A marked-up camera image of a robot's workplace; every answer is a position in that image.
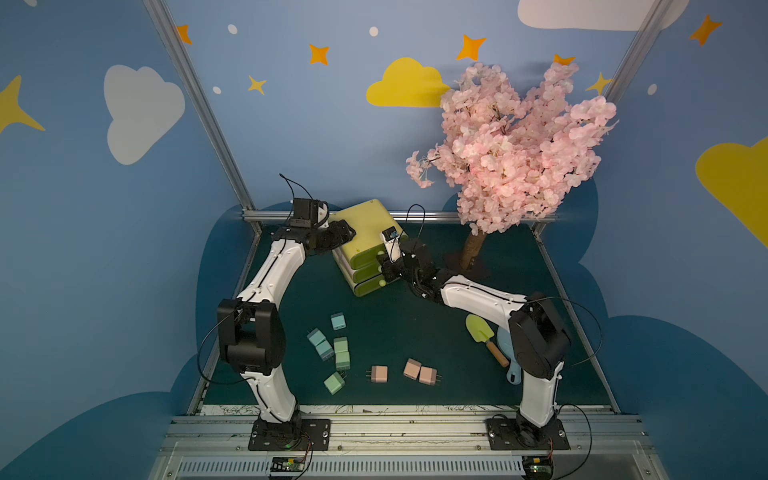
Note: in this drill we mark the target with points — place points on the green drawer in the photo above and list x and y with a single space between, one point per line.
361 275
361 252
368 286

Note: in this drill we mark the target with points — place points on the green toy shovel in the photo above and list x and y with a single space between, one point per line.
481 332

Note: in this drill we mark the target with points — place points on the right aluminium frame post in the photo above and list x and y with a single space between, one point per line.
640 46

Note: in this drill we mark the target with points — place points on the yellow-green drawer cabinet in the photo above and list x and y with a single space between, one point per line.
369 218

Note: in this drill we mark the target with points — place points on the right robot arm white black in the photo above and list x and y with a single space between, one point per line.
538 334

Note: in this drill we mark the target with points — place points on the left aluminium frame post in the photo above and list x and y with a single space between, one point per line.
162 19

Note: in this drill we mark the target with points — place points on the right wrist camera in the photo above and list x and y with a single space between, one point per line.
391 238

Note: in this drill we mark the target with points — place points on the aluminium frame post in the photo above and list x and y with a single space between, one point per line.
640 46
162 19

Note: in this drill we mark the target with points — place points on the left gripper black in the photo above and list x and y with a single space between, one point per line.
335 234

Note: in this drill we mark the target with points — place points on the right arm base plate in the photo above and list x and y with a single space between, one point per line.
517 433

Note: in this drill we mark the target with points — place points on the aluminium front rail base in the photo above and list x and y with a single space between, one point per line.
407 442

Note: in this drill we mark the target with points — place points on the pink blossom artificial tree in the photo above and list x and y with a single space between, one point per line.
511 156

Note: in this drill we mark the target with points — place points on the green plug upper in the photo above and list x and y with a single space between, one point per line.
340 344

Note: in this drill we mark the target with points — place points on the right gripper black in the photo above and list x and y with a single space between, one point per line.
393 266

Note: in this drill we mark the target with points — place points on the green plug lower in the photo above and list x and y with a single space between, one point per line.
335 382

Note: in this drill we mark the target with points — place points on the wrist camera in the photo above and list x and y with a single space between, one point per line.
309 213
391 238

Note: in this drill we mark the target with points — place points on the right circuit board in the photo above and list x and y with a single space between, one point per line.
537 468

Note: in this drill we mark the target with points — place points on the circuit board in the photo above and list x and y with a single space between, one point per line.
537 468
286 466

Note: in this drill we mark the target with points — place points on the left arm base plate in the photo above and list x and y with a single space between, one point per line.
313 434

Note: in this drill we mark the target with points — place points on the green plug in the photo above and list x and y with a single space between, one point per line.
342 360
340 344
335 382

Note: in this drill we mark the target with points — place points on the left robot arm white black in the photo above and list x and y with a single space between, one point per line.
251 336

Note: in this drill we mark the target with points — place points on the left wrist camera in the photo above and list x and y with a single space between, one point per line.
309 213

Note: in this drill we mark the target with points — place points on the blue toy dustpan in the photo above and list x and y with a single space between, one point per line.
504 341

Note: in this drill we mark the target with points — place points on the pink plug left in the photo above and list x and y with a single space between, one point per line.
378 374

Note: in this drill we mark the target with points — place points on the green plug middle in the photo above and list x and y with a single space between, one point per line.
342 360

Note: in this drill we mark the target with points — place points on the left circuit board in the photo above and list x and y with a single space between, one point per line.
286 466

